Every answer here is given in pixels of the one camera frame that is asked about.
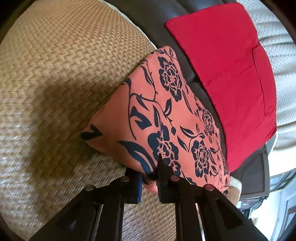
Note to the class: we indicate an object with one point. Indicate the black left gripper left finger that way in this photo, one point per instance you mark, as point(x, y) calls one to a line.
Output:
point(95, 213)

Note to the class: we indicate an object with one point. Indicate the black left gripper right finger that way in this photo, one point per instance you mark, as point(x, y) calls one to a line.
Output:
point(202, 213)

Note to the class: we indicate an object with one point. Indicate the orange floral patterned garment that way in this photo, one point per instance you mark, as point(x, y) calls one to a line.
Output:
point(154, 115)

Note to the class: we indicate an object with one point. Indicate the dark brown leather sofa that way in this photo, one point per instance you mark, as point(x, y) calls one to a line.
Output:
point(150, 17)

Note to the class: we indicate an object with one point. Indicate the red cloth on sofa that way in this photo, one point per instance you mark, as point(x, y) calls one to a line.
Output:
point(222, 45)

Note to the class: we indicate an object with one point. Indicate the woven bamboo seat mat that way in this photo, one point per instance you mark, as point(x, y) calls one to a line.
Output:
point(60, 62)

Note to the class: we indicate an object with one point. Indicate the grey knitted blanket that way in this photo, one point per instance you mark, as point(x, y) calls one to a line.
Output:
point(280, 49)

